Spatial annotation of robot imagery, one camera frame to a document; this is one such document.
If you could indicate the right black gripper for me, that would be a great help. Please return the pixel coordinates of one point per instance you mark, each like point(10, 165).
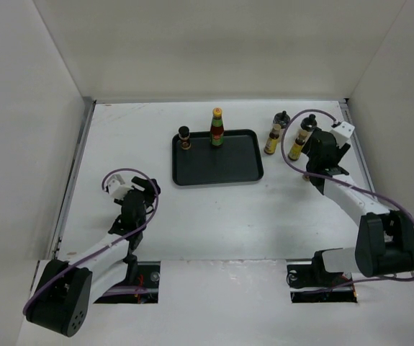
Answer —
point(340, 152)

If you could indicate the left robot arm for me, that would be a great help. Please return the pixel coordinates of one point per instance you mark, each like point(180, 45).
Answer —
point(108, 270)

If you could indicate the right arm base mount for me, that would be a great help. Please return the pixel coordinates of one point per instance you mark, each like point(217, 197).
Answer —
point(310, 284)

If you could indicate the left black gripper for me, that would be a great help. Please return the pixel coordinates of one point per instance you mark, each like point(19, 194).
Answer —
point(145, 184)

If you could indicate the red sauce bottle yellow cap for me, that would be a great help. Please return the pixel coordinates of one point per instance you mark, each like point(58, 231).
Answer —
point(217, 128)

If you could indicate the yellow-label brown bottle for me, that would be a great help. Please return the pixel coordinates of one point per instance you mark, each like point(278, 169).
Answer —
point(272, 139)
point(297, 146)

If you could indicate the black plastic tray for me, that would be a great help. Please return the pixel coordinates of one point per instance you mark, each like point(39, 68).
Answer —
point(238, 160)

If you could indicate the right black-cap grinder bottle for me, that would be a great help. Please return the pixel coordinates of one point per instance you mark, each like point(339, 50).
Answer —
point(309, 123)

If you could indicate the left black-cap grinder bottle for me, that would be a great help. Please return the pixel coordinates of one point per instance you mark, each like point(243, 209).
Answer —
point(281, 118)

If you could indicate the black-cap grinder bottle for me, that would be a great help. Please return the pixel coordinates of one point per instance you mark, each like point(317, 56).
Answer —
point(281, 118)
point(309, 123)

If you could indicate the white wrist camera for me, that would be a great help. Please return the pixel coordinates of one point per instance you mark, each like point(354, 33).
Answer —
point(116, 187)
point(342, 132)

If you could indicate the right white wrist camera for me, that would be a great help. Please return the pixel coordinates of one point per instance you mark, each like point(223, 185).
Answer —
point(342, 132)

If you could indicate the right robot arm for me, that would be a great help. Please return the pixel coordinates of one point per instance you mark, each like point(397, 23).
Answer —
point(385, 239)

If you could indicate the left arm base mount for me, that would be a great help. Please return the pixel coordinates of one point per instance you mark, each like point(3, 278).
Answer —
point(140, 285)

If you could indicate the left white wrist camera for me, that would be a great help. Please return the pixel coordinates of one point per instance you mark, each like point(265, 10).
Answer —
point(116, 187)

